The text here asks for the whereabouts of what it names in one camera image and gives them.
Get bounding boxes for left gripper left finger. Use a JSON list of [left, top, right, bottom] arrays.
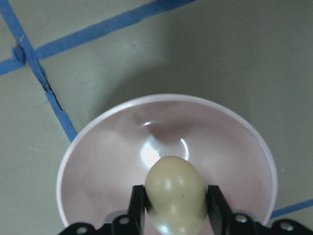
[[60, 185, 146, 235]]

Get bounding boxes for pink bowl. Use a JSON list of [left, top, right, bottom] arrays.
[[56, 94, 278, 228]]

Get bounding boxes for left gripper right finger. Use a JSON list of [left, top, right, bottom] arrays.
[[207, 185, 313, 235]]

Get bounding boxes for brown egg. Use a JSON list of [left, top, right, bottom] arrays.
[[144, 156, 207, 235]]

